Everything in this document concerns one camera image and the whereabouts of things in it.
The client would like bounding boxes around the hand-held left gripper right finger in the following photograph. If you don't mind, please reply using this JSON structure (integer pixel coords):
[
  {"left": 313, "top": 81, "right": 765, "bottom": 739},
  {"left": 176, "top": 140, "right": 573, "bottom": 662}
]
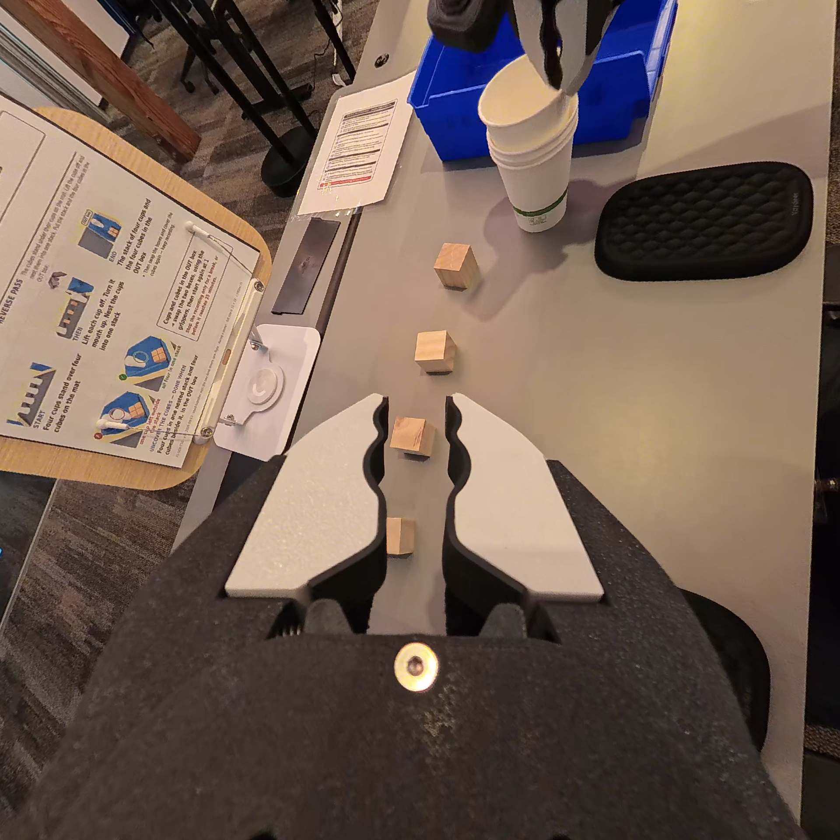
[{"left": 443, "top": 392, "right": 605, "bottom": 603}]

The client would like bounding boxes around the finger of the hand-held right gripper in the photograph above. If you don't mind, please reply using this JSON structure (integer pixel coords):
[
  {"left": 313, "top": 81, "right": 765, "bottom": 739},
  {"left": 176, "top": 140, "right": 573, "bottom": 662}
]
[
  {"left": 512, "top": 0, "right": 564, "bottom": 89},
  {"left": 558, "top": 0, "right": 614, "bottom": 93}
]

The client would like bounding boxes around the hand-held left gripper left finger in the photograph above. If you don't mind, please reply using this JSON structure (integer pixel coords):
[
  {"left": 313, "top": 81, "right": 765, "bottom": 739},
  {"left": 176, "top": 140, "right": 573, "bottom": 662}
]
[{"left": 225, "top": 394, "right": 389, "bottom": 601}]

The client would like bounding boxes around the blue plastic bin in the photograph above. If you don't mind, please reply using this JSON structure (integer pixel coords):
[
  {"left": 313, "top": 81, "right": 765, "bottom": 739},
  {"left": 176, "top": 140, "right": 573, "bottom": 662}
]
[{"left": 407, "top": 0, "right": 679, "bottom": 163}]

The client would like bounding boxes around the instruction sheet on stand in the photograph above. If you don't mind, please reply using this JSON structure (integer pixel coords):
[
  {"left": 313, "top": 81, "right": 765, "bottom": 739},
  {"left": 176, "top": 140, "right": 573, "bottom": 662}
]
[{"left": 0, "top": 108, "right": 322, "bottom": 492}]

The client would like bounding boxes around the paper sheet in plastic sleeve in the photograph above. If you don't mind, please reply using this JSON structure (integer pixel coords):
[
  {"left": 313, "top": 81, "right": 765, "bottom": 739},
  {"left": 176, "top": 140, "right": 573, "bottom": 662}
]
[{"left": 298, "top": 98, "right": 399, "bottom": 217}]

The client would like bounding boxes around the black wrist rest pad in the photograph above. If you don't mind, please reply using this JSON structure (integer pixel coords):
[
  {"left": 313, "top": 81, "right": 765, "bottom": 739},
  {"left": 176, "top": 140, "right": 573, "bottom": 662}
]
[
  {"left": 679, "top": 589, "right": 772, "bottom": 752},
  {"left": 594, "top": 162, "right": 815, "bottom": 282}
]

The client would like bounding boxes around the black flat strip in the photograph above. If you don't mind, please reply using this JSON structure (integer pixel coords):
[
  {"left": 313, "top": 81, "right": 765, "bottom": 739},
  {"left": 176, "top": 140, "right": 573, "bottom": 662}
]
[{"left": 272, "top": 218, "right": 342, "bottom": 315}]

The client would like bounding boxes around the wooden post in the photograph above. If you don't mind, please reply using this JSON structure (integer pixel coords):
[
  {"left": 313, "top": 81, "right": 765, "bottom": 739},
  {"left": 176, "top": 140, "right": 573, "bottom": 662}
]
[{"left": 13, "top": 0, "right": 201, "bottom": 161}]

